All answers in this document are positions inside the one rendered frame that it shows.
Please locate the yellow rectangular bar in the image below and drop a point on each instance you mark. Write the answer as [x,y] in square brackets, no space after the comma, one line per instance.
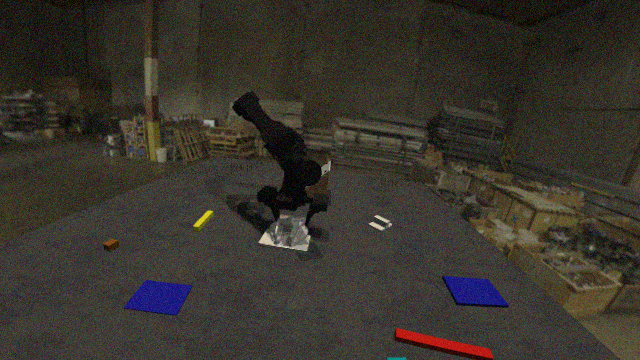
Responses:
[202,221]

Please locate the red flat bar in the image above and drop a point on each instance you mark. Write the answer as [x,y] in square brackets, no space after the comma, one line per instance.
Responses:
[443,345]

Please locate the blue flat plate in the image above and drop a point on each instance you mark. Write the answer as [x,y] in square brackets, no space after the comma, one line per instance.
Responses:
[474,292]

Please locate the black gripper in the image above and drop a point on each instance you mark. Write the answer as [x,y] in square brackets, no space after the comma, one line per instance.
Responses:
[268,196]

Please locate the blue flat square panel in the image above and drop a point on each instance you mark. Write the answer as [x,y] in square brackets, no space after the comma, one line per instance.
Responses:
[159,297]

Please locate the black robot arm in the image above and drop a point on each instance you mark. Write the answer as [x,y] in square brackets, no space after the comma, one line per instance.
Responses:
[279,141]

